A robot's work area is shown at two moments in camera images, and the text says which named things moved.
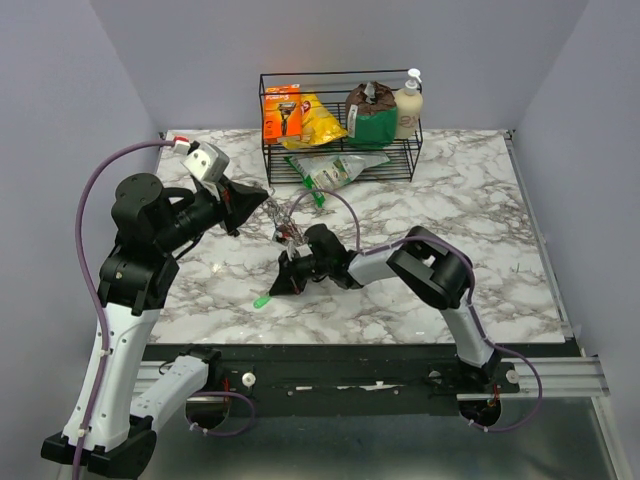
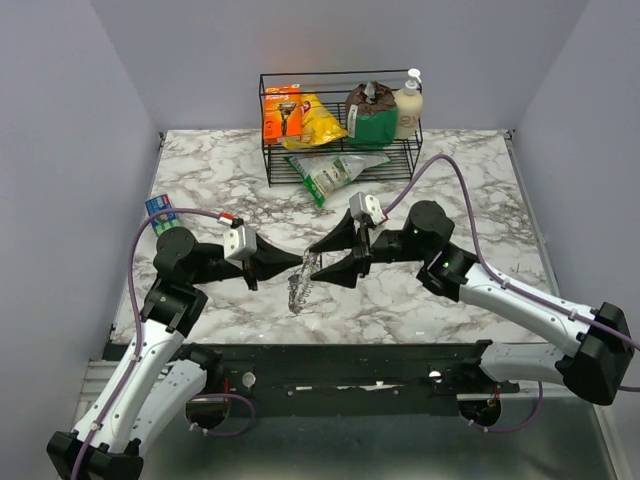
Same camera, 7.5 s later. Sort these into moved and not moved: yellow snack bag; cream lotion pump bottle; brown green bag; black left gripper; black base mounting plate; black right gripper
Moved: black left gripper; black right gripper
Not moved: yellow snack bag; cream lotion pump bottle; brown green bag; black base mounting plate
